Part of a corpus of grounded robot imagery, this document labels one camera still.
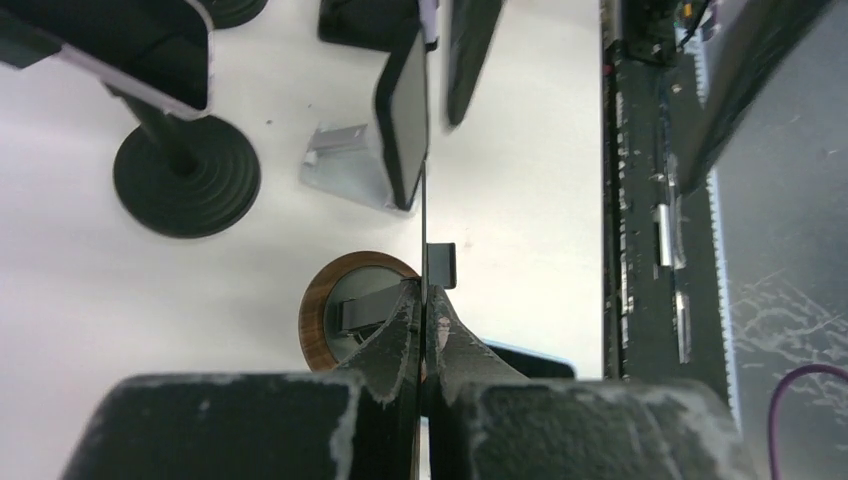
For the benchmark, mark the phone with light blue case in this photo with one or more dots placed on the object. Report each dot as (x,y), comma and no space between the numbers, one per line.
(532,364)

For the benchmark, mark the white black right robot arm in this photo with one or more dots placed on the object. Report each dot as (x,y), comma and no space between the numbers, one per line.
(742,86)

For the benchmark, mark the phone with white case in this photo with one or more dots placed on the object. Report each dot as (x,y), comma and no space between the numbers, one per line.
(401,107)

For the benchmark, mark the silver folding phone stand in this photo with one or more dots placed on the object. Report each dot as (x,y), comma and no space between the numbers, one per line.
(347,162)

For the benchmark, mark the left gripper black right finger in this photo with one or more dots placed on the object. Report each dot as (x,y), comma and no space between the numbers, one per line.
(488,421)

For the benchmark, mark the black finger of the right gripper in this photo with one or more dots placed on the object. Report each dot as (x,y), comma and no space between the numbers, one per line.
(472,25)

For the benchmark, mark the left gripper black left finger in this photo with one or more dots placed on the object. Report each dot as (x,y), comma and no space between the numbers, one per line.
(359,420)

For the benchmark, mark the white slotted cable duct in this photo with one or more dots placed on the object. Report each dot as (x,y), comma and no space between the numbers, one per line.
(719,232)

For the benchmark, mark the wooden-base black plate stand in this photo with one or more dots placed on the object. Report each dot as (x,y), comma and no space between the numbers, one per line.
(351,297)

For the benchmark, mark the phone with purple case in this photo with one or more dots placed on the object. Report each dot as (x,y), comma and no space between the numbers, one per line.
(373,24)

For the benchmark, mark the phone on middle stand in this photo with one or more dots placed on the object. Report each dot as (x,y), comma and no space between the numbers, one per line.
(160,52)

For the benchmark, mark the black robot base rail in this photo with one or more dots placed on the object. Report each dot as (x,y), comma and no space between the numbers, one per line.
(663,313)

